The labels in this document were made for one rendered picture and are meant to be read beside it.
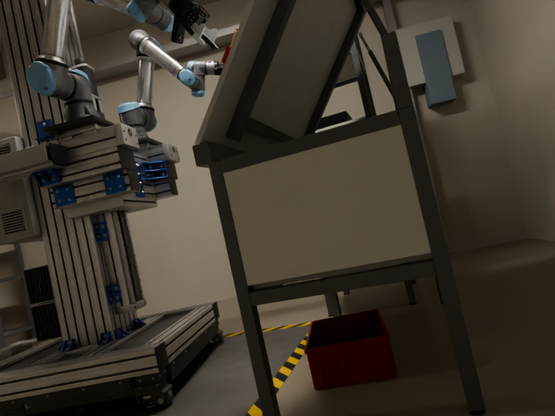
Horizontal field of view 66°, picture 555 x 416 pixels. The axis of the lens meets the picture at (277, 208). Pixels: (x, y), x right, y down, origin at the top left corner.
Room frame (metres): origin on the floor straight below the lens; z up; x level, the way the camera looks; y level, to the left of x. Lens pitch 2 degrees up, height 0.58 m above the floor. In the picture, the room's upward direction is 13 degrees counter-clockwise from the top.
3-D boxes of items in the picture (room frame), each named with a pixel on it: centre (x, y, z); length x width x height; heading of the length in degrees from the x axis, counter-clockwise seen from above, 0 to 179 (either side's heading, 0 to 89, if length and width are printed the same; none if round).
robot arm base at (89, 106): (1.78, 0.73, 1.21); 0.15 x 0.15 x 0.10
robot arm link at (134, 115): (2.28, 0.67, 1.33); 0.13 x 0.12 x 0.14; 169
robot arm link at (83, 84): (1.78, 0.73, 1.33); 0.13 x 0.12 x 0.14; 164
